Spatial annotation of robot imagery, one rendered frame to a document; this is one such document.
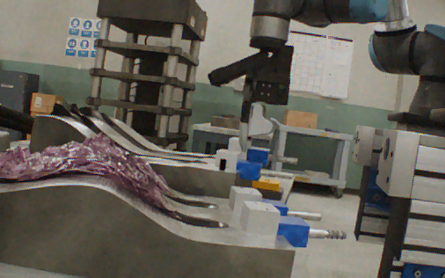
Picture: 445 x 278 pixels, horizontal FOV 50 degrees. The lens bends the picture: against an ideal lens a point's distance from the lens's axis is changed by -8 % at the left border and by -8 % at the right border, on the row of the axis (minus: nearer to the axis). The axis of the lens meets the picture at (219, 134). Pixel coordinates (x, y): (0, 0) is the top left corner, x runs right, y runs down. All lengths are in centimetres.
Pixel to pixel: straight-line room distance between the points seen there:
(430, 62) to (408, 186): 59
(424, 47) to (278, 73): 45
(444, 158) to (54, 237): 51
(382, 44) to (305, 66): 609
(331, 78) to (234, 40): 150
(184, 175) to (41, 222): 36
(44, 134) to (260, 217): 48
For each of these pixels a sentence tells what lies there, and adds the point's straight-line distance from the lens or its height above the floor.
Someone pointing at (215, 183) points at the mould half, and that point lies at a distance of 82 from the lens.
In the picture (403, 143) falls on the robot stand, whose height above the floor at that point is 98.
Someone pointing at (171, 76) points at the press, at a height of 120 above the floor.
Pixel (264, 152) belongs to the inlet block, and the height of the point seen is 92.
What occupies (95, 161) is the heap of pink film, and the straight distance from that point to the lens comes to 57.
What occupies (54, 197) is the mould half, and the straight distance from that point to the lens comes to 52.
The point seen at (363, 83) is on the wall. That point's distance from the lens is 748.
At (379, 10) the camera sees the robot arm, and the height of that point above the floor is 121.
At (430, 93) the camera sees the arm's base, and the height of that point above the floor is 109.
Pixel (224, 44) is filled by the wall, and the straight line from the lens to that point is 748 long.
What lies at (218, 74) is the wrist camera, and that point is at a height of 105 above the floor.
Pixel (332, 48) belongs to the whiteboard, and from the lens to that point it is 746.
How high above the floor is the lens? 99
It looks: 3 degrees down
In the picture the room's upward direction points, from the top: 8 degrees clockwise
